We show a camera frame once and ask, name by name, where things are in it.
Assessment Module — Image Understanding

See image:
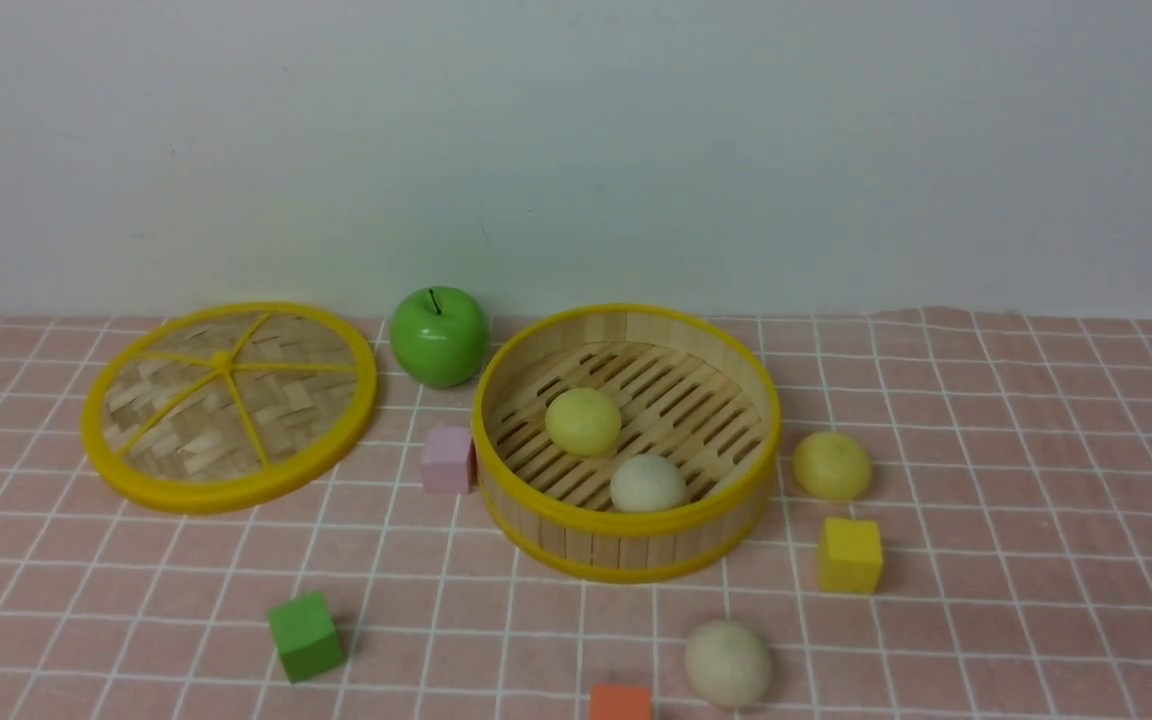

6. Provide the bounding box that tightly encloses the yellow rimmed bamboo steamer lid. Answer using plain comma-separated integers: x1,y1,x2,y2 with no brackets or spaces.
79,302,379,515

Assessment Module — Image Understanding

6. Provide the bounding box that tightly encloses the yellow smooth bun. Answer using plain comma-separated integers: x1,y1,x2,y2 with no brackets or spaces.
544,387,622,457

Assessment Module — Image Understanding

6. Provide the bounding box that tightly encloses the orange cube block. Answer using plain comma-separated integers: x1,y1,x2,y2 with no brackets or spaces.
586,684,654,720

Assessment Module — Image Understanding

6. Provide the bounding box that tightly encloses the green cube block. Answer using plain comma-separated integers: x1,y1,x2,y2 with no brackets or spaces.
266,591,347,685

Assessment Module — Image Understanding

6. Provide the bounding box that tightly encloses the white pleated bun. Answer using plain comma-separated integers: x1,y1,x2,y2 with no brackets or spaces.
609,454,689,514

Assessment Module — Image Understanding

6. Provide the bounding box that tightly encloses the pink grid tablecloth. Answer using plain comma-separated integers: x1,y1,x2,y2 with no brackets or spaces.
0,306,1152,719

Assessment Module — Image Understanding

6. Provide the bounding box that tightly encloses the yellow cube block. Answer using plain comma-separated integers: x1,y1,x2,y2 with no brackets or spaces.
814,518,884,596

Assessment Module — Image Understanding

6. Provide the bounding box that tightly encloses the pink cube block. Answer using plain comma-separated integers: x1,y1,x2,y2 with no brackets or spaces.
420,424,476,495

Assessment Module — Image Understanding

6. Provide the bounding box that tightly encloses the green apple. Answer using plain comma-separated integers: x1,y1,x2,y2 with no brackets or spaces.
389,286,490,388

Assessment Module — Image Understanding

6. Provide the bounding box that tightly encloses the yellow pleated bun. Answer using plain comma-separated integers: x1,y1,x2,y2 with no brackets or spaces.
791,430,873,503

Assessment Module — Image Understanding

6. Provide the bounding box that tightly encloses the yellow rimmed bamboo steamer tray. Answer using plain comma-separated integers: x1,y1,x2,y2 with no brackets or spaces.
471,304,782,584

